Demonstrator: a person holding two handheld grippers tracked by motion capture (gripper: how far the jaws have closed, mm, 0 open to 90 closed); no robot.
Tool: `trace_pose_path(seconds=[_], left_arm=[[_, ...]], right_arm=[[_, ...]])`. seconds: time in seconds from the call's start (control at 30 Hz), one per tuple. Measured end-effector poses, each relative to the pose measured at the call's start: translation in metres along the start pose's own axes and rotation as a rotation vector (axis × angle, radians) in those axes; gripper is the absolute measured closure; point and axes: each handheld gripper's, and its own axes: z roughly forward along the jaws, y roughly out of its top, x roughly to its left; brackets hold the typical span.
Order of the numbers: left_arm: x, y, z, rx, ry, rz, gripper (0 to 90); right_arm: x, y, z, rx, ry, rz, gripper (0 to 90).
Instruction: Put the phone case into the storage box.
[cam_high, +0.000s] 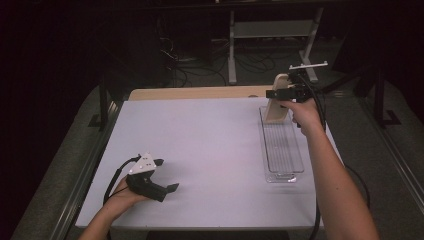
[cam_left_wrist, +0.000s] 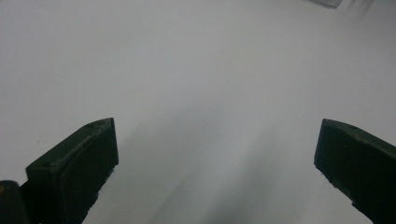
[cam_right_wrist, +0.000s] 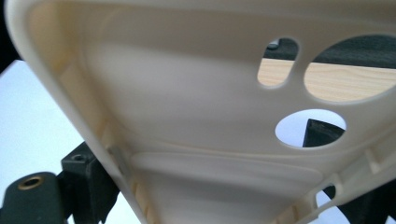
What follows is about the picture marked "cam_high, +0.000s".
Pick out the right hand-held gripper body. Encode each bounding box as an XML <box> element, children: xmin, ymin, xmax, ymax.
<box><xmin>286</xmin><ymin>60</ymin><xmax>329</xmax><ymax>103</ymax></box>

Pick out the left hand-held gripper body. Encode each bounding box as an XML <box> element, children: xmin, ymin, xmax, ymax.
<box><xmin>125</xmin><ymin>152</ymin><xmax>169</xmax><ymax>203</ymax></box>

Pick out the clear plastic bin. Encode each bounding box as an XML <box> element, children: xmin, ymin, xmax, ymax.
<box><xmin>258</xmin><ymin>105</ymin><xmax>305</xmax><ymax>184</ymax></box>

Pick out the person's right hand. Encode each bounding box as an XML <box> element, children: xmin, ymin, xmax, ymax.
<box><xmin>279</xmin><ymin>98</ymin><xmax>324</xmax><ymax>138</ymax></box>

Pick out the person's left hand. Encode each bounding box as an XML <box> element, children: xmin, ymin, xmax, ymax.
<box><xmin>103</xmin><ymin>176</ymin><xmax>148</xmax><ymax>219</ymax></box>

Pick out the black metal stand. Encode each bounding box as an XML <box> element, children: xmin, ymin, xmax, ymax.
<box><xmin>88</xmin><ymin>76</ymin><xmax>116</xmax><ymax>131</ymax></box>
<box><xmin>373</xmin><ymin>66</ymin><xmax>403</xmax><ymax>129</ymax></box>

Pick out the light wooden table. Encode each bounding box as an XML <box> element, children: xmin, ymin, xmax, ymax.
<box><xmin>128</xmin><ymin>84</ymin><xmax>313</xmax><ymax>102</ymax></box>

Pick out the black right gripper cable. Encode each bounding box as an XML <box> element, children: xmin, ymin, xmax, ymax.
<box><xmin>298</xmin><ymin>73</ymin><xmax>371</xmax><ymax>240</ymax></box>

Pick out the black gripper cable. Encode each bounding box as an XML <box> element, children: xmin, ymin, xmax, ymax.
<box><xmin>103</xmin><ymin>154</ymin><xmax>143</xmax><ymax>205</ymax></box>
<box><xmin>298</xmin><ymin>73</ymin><xmax>371</xmax><ymax>240</ymax></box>

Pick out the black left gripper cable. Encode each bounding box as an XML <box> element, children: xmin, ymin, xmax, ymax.
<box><xmin>103</xmin><ymin>154</ymin><xmax>143</xmax><ymax>205</ymax></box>

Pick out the tangle of black floor cables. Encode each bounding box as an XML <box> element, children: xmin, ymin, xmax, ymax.
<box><xmin>159</xmin><ymin>36</ymin><xmax>278</xmax><ymax>88</ymax></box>

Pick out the aluminium floor rail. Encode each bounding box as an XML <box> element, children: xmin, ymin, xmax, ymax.
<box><xmin>49</xmin><ymin>99</ymin><xmax>124</xmax><ymax>240</ymax></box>
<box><xmin>361</xmin><ymin>96</ymin><xmax>424</xmax><ymax>214</ymax></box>

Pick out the white metal desk frame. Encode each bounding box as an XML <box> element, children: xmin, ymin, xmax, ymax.
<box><xmin>227</xmin><ymin>6</ymin><xmax>325</xmax><ymax>86</ymax></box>

